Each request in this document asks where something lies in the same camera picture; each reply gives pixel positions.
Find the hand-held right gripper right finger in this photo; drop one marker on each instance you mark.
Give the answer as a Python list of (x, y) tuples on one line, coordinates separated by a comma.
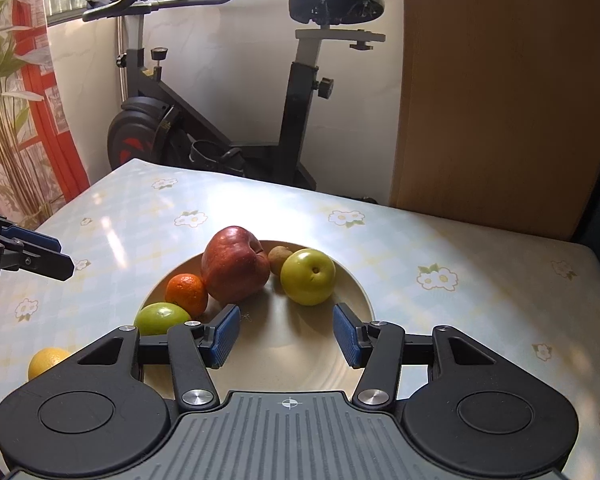
[(347, 335)]

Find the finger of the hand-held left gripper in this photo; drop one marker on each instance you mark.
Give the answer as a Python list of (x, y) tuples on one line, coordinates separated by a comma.
[(45, 262), (32, 236)]

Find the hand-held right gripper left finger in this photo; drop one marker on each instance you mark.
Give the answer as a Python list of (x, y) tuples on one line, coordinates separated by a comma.
[(225, 335)]

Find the small orange mandarin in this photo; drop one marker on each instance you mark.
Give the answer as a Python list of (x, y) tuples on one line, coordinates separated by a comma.
[(186, 292)]

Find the cream round plate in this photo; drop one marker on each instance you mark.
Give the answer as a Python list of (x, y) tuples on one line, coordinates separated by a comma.
[(290, 340)]

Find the small green apple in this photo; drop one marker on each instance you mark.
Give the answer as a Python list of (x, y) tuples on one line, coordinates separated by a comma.
[(160, 318)]

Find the large red apple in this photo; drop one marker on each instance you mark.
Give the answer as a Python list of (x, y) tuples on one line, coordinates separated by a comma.
[(232, 265)]

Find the large green apple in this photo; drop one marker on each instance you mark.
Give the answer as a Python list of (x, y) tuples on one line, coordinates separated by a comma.
[(305, 278)]

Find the brown kiwi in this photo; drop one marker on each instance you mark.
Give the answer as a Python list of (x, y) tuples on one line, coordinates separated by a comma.
[(278, 258)]

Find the yellow lemon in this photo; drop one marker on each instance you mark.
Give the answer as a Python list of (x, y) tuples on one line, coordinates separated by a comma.
[(45, 361)]

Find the floral tablecloth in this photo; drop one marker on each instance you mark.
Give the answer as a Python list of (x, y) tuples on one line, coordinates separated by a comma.
[(430, 240)]

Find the metal pipe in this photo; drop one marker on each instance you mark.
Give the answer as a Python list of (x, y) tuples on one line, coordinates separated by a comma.
[(120, 30)]

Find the black exercise bike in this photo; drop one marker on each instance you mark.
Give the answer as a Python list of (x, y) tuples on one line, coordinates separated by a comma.
[(292, 110)]

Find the wooden panel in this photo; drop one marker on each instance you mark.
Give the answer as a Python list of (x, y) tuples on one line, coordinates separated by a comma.
[(505, 85)]

